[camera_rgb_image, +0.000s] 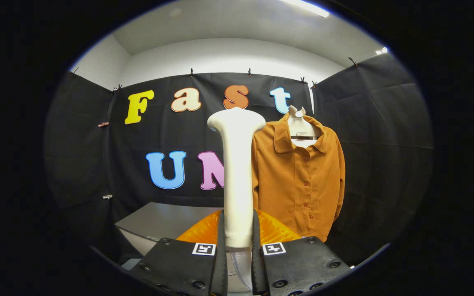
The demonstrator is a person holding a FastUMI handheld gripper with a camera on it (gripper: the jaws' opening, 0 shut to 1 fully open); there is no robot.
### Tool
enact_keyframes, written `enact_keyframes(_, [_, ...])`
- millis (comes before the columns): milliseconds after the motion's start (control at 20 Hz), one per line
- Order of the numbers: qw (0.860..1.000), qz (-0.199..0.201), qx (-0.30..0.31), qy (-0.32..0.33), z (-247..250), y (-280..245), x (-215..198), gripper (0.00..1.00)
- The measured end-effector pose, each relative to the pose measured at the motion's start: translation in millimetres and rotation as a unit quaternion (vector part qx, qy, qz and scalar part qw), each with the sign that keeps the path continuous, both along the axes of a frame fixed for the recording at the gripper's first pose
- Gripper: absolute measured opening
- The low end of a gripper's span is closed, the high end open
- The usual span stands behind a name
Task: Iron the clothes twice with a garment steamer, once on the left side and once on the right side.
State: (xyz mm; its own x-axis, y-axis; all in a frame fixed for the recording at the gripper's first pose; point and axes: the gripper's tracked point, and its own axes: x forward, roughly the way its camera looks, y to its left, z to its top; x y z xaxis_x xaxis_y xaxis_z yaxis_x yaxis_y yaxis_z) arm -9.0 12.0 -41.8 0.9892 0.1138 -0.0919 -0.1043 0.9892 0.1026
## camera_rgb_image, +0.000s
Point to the black backdrop cloth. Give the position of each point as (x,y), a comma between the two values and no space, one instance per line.
(76,164)
(171,131)
(385,148)

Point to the white inner garment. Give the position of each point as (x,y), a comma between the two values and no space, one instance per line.
(304,143)

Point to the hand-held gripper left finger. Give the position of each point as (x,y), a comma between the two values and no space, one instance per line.
(179,267)

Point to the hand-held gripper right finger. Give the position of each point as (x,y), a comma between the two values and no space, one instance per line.
(298,267)

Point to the small ceiling light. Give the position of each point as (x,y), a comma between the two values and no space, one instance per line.
(382,51)

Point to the long ceiling light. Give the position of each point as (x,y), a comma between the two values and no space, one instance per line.
(307,7)

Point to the white clothes hanger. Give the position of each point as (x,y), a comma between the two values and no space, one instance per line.
(302,125)

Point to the orange button-up shirt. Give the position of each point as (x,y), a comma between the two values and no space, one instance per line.
(298,185)

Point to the white garment steamer head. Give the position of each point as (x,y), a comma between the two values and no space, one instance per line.
(238,185)

